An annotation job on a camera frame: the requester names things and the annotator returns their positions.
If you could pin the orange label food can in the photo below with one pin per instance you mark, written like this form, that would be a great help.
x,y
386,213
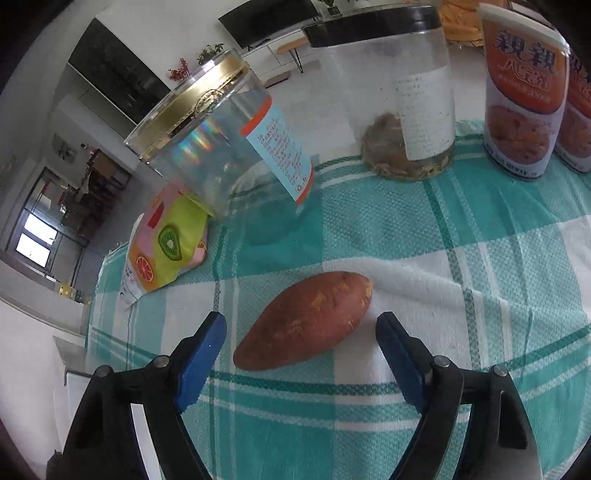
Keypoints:
x,y
521,115
579,120

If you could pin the small green leafy plant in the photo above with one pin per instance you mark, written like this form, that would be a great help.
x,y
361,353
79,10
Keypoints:
x,y
210,53

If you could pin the teal checked tablecloth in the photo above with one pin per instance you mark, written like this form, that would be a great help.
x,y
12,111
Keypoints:
x,y
485,277

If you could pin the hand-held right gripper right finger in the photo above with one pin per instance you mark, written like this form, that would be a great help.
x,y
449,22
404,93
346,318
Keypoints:
x,y
401,364

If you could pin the orange cushion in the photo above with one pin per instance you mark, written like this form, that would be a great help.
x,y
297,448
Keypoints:
x,y
457,23

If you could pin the clear jar with gold lid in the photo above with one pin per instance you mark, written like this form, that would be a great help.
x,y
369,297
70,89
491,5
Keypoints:
x,y
207,152

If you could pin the red flower plant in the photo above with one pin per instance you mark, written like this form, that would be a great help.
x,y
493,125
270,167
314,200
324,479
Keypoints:
x,y
178,71

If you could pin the black television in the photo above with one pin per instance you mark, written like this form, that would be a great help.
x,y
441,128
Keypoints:
x,y
268,21

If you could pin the dark glass wall cabinet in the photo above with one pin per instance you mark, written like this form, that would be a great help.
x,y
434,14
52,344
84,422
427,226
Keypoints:
x,y
115,74

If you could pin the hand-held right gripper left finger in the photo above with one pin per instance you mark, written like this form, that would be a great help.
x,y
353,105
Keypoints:
x,y
203,364

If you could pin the clear jar with black lid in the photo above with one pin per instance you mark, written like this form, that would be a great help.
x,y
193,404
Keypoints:
x,y
360,92

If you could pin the white low cabinet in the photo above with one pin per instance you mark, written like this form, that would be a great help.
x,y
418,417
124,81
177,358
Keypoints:
x,y
272,57

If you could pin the reddish sweet potato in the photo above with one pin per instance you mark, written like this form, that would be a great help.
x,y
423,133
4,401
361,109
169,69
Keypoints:
x,y
304,323

